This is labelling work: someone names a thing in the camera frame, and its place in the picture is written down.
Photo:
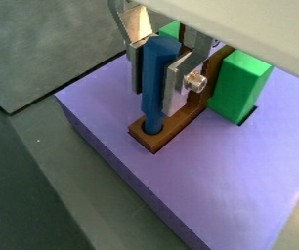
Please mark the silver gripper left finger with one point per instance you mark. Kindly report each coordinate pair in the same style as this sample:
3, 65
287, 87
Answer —
132, 19

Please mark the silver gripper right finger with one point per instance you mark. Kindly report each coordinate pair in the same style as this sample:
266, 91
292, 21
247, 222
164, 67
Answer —
182, 76

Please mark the left green block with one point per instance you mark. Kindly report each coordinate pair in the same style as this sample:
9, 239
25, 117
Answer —
171, 30

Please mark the blue peg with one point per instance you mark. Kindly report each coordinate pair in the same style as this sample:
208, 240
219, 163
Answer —
160, 52

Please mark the purple base block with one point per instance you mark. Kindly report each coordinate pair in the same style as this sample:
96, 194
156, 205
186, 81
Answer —
223, 182

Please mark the right green block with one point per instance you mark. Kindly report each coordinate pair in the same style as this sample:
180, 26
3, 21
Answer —
242, 80

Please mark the green block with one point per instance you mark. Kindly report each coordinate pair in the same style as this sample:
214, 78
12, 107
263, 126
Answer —
171, 30
242, 80

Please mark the brown L-shaped bracket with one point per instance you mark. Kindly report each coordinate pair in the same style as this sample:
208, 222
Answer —
196, 104

